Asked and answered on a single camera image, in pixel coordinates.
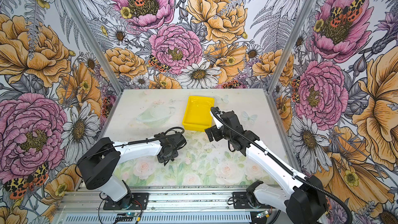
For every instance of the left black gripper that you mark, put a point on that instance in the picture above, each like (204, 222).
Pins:
(174, 155)

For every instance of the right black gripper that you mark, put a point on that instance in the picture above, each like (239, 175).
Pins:
(214, 129)

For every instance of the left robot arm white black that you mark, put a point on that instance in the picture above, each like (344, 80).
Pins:
(97, 165)

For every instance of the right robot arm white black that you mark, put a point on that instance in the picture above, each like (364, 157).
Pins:
(300, 198)

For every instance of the yellow plastic bin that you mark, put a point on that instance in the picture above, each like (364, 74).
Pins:
(197, 116)

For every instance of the aluminium rail frame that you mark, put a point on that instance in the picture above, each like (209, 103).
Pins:
(160, 199)

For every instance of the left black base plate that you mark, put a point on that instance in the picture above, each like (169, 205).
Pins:
(132, 201)

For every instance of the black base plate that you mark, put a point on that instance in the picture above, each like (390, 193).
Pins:
(242, 199)
(132, 201)

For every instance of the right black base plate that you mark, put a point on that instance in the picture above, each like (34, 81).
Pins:
(242, 199)

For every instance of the white vented cable duct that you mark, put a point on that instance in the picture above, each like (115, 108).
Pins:
(162, 218)

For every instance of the right aluminium corner post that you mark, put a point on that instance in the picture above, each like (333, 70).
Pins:
(301, 19)

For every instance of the aluminium corner post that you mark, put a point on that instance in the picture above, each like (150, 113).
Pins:
(80, 21)
(301, 19)

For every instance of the left aluminium corner post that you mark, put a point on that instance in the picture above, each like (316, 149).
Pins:
(80, 21)

